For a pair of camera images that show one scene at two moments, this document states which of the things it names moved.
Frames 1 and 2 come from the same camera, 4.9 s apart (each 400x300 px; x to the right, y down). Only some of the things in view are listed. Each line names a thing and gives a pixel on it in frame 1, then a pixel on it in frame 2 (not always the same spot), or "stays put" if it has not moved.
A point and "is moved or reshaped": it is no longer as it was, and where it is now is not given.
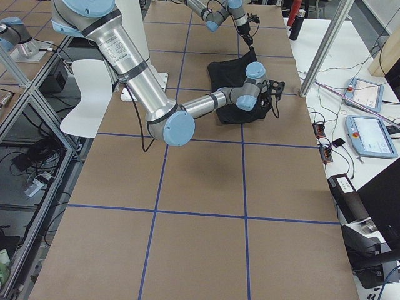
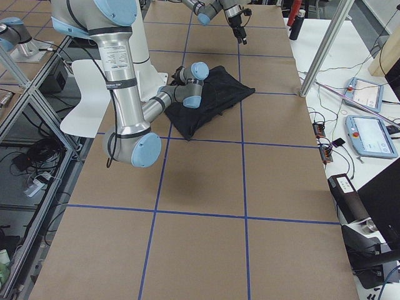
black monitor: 381,197 stays put
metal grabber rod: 384,117 stays put
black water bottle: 297,25 stays put
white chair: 95,87 stays put
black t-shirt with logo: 231,72 is moved or reshaped
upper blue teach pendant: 367,93 stays put
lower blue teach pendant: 370,137 stays put
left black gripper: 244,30 -> 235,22
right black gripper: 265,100 -> 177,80
